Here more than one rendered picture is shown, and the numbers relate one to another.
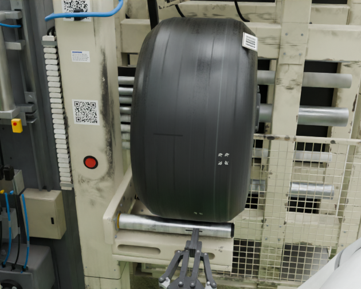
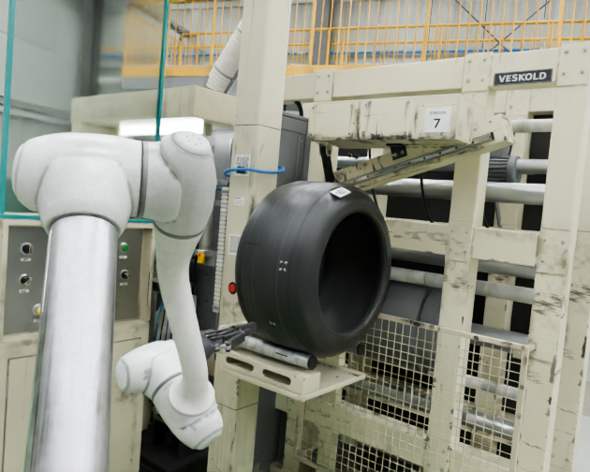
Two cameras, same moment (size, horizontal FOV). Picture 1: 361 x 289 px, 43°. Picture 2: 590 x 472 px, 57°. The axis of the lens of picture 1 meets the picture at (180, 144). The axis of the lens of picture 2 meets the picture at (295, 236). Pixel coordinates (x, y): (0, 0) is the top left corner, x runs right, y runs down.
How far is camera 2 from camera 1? 1.04 m
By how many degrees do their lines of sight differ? 37
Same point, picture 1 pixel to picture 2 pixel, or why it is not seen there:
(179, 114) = (263, 229)
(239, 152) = (297, 263)
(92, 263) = (219, 388)
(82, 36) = (242, 186)
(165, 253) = (257, 372)
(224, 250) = (298, 376)
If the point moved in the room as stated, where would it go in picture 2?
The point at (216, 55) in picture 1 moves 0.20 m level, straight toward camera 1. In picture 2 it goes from (306, 195) to (266, 190)
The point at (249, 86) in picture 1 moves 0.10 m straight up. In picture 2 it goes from (320, 217) to (323, 184)
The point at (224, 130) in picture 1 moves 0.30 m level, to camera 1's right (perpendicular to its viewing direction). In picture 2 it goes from (287, 243) to (384, 255)
